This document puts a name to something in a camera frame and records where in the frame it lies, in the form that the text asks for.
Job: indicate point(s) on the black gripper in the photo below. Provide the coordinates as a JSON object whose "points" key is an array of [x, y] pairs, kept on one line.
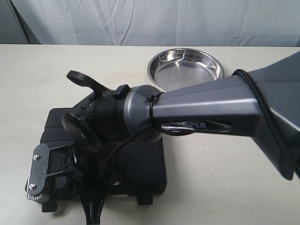
{"points": [[93, 127]]}

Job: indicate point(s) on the black plastic tool case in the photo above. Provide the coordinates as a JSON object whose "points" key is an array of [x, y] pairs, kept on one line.
{"points": [[140, 166]]}

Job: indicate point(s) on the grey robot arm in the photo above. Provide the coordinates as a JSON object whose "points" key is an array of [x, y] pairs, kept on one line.
{"points": [[263, 104]]}

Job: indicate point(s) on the round stainless steel tray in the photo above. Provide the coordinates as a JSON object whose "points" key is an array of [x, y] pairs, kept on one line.
{"points": [[178, 68]]}

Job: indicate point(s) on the white backdrop curtain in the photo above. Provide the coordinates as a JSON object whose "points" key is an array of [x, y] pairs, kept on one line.
{"points": [[163, 22]]}

